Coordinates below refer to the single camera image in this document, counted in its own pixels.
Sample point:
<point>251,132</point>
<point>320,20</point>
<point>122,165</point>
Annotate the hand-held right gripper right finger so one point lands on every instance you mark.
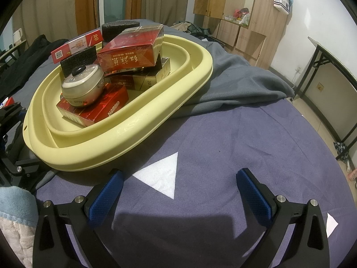
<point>252,198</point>

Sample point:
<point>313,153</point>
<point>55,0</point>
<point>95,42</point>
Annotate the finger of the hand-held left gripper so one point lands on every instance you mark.
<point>23,167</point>
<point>12,114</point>

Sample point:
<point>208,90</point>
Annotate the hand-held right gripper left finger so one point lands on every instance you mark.
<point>107,198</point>

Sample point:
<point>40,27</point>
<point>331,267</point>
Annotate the yellow plastic basin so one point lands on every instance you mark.
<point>139,134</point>

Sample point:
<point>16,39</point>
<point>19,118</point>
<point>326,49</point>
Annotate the black round foam puck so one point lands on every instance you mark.
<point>117,29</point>
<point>79,58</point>

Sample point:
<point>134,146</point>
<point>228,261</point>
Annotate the red box with white label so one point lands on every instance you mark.
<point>75,46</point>

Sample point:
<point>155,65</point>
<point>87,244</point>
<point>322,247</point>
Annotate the dark red flame-print box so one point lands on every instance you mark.
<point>145,79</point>

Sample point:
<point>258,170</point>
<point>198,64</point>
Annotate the clear-wrapped red cigarette box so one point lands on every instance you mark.
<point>131,53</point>

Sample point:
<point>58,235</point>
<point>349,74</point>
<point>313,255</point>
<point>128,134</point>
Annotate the small red box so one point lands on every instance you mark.
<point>7,102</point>

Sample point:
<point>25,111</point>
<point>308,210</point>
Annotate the light blue fleece cloth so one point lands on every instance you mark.
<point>16,203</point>

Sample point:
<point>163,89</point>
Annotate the pink quilted cloth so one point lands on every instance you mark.
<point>14,243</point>

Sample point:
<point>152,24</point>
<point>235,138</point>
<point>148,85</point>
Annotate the black jacket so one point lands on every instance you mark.
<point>28,55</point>

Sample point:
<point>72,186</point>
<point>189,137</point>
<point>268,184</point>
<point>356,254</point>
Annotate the purple blanket with white triangles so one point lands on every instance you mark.
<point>223,145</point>

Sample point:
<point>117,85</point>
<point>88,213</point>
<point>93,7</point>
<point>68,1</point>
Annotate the round silver tin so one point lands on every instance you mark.
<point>83,86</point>

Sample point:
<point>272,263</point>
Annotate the white jug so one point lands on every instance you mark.
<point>18,36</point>

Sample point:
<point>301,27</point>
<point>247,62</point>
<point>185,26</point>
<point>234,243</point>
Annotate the red cigarette pack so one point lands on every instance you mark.
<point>103,109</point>

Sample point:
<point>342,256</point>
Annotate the dark cloth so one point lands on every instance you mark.
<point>341,150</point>

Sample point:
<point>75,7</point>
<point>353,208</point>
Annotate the beige curtain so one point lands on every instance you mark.
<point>167,0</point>
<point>47,5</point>

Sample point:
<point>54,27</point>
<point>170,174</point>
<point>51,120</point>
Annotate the grey blanket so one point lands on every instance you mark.
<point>237,83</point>

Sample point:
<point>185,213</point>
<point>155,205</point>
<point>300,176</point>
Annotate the black folding table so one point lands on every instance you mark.
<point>334,53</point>

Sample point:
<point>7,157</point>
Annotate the wooden wardrobe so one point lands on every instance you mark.
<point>267,19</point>

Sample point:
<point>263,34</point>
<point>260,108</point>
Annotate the red packet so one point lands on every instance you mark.
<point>239,13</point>

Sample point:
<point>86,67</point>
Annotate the beige cloth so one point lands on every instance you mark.
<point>181,26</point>

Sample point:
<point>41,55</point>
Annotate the yellow wall socket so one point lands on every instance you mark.
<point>321,86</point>

